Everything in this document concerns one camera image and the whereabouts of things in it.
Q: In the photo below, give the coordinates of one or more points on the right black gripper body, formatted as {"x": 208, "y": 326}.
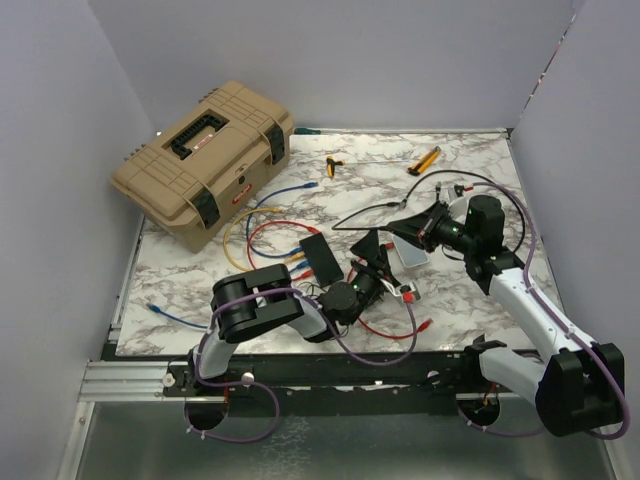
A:
{"x": 440, "y": 228}

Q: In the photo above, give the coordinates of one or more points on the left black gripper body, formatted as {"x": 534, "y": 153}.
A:
{"x": 370, "y": 279}

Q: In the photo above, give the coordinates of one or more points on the white grey device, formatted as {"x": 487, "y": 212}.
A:
{"x": 409, "y": 255}

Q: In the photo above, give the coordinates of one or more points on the black blue network switch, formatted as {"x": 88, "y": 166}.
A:
{"x": 321, "y": 260}

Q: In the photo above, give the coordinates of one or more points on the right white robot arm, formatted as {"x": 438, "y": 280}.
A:
{"x": 578, "y": 385}

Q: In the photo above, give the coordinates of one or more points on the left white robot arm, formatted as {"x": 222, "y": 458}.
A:
{"x": 247, "y": 306}

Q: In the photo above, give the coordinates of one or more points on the yellow utility knife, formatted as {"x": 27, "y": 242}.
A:
{"x": 418, "y": 168}

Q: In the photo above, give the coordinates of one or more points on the tan plastic toolbox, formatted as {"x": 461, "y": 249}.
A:
{"x": 194, "y": 177}

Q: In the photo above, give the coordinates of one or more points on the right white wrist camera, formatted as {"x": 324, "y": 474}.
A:
{"x": 456, "y": 195}

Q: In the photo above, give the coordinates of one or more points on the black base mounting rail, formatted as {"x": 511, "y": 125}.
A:
{"x": 334, "y": 384}

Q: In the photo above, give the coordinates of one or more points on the green handled screwdriver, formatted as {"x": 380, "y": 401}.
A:
{"x": 307, "y": 131}

